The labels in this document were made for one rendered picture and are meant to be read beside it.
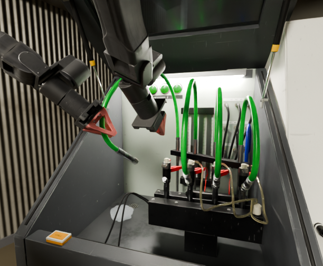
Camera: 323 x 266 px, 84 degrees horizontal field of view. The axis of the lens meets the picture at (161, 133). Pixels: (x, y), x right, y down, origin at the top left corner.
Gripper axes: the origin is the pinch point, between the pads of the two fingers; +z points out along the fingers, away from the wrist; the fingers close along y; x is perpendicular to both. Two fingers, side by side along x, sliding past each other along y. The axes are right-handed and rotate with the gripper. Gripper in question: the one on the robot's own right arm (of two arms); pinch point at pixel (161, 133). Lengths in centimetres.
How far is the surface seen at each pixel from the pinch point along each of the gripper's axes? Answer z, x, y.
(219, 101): -5.7, -16.5, 7.1
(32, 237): -1.1, 22.5, -37.2
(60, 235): 0.4, 15.4, -34.0
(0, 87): -5, 181, 33
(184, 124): -7.2, -10.6, -2.2
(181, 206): 17.8, -5.9, -14.5
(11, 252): 92, 165, -79
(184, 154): -2.8, -11.0, -7.9
